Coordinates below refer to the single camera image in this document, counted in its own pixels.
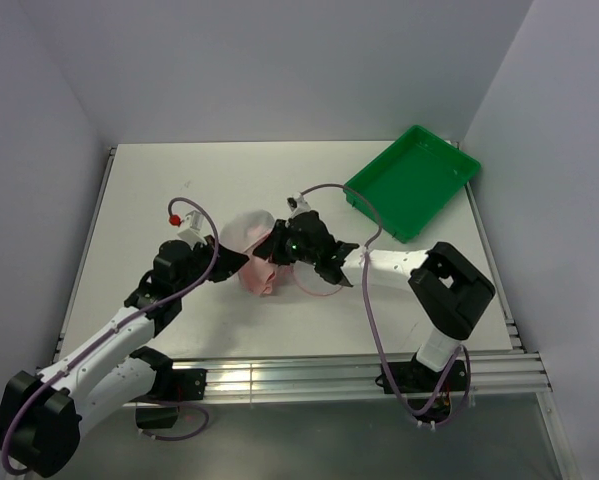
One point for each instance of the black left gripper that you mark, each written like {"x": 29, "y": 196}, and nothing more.
{"x": 227, "y": 263}

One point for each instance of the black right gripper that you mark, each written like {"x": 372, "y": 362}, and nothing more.
{"x": 280, "y": 258}

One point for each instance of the pink bra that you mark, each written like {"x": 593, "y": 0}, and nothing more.
{"x": 258, "y": 276}

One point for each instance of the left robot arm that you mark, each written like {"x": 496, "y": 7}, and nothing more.
{"x": 44, "y": 416}

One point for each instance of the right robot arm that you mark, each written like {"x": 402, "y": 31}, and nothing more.
{"x": 451, "y": 290}

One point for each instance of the green plastic tray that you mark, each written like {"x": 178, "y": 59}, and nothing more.
{"x": 410, "y": 182}

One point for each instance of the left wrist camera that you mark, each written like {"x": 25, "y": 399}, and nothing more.
{"x": 188, "y": 227}

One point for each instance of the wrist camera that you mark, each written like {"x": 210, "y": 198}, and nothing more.
{"x": 297, "y": 205}
{"x": 188, "y": 227}

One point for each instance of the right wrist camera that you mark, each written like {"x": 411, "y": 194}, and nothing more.
{"x": 297, "y": 205}

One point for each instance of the aluminium frame rail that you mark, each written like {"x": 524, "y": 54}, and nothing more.
{"x": 341, "y": 378}

